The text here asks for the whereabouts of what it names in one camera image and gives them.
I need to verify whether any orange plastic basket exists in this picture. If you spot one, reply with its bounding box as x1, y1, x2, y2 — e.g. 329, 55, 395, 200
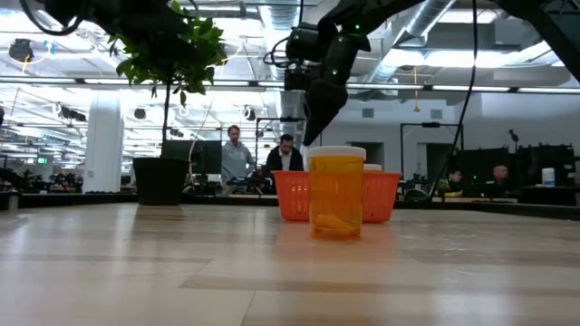
272, 170, 402, 225

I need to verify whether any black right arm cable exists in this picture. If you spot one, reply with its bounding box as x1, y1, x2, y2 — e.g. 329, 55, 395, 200
427, 0, 478, 201

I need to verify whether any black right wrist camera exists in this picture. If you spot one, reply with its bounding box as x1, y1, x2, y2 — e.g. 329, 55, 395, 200
283, 65, 318, 92

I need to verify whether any white building column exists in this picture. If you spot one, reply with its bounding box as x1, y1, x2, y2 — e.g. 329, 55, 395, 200
82, 91, 125, 195

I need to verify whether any black computer monitor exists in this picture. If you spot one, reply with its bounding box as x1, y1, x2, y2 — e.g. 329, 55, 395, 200
515, 143, 577, 187
161, 139, 224, 177

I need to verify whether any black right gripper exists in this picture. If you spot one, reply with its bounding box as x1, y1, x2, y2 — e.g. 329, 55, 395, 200
302, 32, 372, 147

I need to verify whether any black metal rig frame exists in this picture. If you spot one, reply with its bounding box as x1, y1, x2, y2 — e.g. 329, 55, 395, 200
399, 120, 465, 183
254, 116, 306, 174

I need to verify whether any green potted plant black pot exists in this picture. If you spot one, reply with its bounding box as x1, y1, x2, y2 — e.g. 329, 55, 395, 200
107, 0, 228, 207

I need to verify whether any black aluminium table frame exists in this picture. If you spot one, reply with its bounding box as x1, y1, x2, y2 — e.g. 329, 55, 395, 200
0, 191, 580, 222

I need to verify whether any person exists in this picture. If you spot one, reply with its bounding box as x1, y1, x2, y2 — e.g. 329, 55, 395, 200
489, 164, 513, 187
435, 168, 465, 197
263, 133, 305, 176
220, 124, 256, 185

